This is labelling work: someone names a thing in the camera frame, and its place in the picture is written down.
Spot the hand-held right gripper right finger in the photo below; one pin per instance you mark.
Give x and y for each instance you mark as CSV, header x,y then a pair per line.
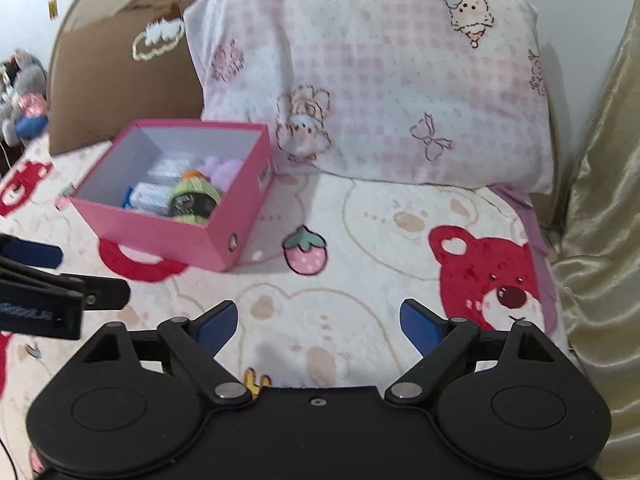
x,y
420,327

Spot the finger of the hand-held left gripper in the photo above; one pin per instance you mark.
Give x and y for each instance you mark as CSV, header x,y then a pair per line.
x,y
105,294
30,252

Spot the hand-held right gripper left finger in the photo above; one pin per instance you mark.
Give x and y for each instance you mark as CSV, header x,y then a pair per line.
x,y
220,327

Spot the pink cardboard box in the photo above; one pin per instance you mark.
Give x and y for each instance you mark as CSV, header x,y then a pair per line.
x,y
150,240

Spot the blue snack packet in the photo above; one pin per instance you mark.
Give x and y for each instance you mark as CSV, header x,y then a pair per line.
x,y
127,199

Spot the small white packet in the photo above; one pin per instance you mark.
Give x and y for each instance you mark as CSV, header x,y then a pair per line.
x,y
152,197

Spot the green yarn ball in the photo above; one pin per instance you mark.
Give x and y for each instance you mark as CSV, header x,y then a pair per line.
x,y
195,205

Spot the clear plastic floss pick box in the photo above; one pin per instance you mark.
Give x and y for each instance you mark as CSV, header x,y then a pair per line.
x,y
167,165

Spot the orange makeup sponge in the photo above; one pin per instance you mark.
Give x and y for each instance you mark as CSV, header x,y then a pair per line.
x,y
191,175

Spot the purple plush toy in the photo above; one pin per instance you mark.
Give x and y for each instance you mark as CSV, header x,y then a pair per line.
x,y
222,170

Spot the grey plush toy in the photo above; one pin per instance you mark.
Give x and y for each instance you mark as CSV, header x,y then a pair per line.
x,y
25,85

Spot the brown pillow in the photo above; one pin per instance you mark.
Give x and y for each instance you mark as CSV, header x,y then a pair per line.
x,y
115,90

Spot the gold satin curtain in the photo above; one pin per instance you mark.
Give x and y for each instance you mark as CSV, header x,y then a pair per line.
x,y
605,210

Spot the pink checked pillow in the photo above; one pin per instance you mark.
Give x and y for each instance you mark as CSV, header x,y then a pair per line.
x,y
390,70

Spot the yellow wall sticker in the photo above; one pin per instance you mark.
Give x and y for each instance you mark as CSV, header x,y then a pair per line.
x,y
52,9

